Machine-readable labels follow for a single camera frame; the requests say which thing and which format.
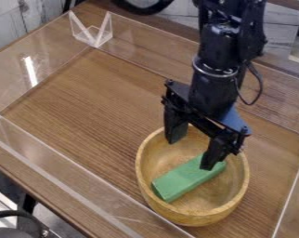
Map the brown wooden bowl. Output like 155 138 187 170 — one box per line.
134 126 250 227

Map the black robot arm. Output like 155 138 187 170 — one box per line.
162 0 266 170

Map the black cable lower left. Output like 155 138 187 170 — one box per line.
0 210 43 238

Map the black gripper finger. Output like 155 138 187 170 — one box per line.
199 137 227 170
163 103 187 144

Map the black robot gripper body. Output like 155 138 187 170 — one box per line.
162 59 250 154

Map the black table leg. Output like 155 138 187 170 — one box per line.
21 193 37 214

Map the green rectangular block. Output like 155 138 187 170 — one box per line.
150 154 226 203

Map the clear acrylic corner bracket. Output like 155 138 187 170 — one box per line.
67 11 113 48

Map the clear acrylic tray wall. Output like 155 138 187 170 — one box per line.
0 114 193 238

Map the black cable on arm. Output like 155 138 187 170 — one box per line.
234 59 265 107

